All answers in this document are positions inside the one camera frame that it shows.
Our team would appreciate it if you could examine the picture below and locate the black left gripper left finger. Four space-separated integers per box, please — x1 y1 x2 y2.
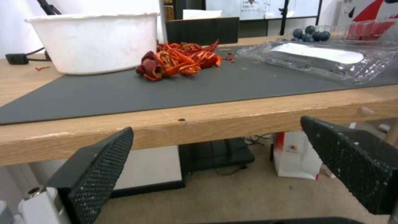
18 127 134 224

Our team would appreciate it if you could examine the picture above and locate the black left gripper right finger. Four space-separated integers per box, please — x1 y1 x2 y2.
300 116 398 216

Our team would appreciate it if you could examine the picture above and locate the white paper takeout bag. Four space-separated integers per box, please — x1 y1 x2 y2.
273 130 324 180

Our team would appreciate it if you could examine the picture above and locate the clear plastic takeout container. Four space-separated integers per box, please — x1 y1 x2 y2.
235 40 398 85

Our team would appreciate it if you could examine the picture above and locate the white paper takeout bowl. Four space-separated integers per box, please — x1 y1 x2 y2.
24 13 161 75

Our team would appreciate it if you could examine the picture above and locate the dark grey table mat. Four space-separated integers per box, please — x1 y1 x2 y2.
0 45 398 125

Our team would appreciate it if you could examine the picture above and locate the bunch of dark blue grapes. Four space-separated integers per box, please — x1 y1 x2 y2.
290 25 331 43

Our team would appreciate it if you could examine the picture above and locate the clear box with red fruit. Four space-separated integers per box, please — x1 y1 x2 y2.
345 18 398 42

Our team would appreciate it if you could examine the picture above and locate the pile of red crayfish shells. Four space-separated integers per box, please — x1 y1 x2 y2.
135 39 236 82

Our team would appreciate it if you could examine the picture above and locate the red and white poster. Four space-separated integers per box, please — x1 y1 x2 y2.
337 0 398 26

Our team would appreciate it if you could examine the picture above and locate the black monitor back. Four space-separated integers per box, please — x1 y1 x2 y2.
165 16 241 46

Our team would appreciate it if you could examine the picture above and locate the black power adapter with cable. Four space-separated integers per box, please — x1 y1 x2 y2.
5 46 52 65

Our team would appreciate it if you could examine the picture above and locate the whiteboard with black frame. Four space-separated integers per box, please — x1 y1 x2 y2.
205 0 323 21

